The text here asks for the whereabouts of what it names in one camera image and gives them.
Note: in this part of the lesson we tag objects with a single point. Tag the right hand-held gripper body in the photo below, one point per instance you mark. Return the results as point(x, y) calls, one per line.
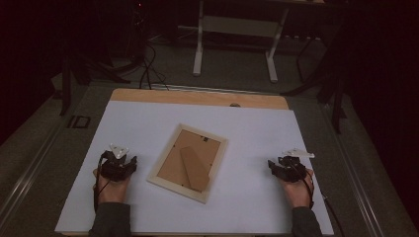
point(291, 169)

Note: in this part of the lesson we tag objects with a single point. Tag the black floor box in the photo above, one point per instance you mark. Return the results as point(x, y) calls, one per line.
point(79, 121)

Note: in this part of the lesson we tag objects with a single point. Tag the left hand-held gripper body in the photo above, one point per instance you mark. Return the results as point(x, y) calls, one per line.
point(115, 168)

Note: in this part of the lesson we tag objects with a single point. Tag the white metal desk frame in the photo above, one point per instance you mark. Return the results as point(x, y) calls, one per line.
point(271, 62)

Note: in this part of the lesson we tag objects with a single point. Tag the person's right hand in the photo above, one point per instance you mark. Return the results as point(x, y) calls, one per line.
point(299, 194)

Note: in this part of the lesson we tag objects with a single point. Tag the wooden picture frame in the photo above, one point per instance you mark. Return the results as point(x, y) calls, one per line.
point(184, 161)

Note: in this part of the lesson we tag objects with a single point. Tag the person's left hand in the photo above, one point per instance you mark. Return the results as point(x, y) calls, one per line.
point(112, 192)

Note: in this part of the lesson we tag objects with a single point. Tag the black metal stand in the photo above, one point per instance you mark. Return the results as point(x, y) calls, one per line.
point(336, 108)
point(66, 95)

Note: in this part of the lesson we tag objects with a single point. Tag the metal floor rail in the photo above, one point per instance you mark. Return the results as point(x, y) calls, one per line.
point(359, 191)
point(26, 177)

